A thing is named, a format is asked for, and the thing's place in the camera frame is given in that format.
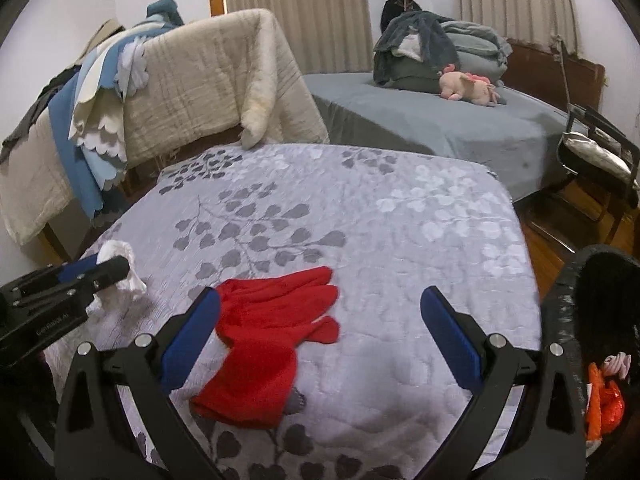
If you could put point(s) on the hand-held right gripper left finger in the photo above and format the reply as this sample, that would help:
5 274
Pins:
192 340

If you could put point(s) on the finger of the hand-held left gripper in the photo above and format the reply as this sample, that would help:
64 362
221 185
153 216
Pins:
107 272
80 266

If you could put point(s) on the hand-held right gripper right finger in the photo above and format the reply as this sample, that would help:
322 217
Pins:
450 340

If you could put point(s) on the white tissue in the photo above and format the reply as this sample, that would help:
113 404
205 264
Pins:
132 282

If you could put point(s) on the red knit glove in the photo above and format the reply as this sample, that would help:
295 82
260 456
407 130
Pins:
260 350

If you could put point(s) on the black bag-lined waste bin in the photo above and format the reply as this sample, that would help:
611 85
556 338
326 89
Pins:
560 310

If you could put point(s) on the white scalloped felt cloth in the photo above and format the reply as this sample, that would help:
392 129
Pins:
92 140

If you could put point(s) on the orange cloth square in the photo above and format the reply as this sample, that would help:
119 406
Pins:
594 395

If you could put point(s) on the grey leaf-patterned table cover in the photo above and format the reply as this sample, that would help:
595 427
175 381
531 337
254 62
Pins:
350 220

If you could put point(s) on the blue and white scalloped blanket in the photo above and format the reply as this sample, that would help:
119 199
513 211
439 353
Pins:
62 110

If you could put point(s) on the dark clothes pile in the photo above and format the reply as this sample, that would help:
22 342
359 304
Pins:
30 115

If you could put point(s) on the red plastic wrapper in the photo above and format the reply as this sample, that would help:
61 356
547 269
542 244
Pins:
612 405

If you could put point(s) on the bed with grey sheet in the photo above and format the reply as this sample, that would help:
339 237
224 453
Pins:
425 125

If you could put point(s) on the beige quilted blanket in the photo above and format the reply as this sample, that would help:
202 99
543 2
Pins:
200 75

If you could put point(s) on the silver seat cushion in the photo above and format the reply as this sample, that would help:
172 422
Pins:
595 150

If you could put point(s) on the pink plush toy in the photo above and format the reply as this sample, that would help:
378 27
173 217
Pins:
465 85

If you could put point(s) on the black cantilever chair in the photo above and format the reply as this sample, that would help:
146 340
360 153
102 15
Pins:
600 122

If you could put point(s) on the olive green pillow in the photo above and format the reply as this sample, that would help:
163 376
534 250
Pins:
415 77

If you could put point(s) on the wooden headboard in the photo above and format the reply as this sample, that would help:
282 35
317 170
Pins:
540 65

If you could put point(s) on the folded grey bedding pile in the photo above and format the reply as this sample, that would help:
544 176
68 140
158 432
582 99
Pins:
475 45

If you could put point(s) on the dark grey fleece blanket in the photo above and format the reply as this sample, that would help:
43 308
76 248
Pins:
425 30

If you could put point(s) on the wide beige curtain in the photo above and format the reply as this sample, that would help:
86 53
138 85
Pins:
300 10

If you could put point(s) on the narrow beige curtain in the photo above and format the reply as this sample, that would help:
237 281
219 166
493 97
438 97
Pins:
515 0

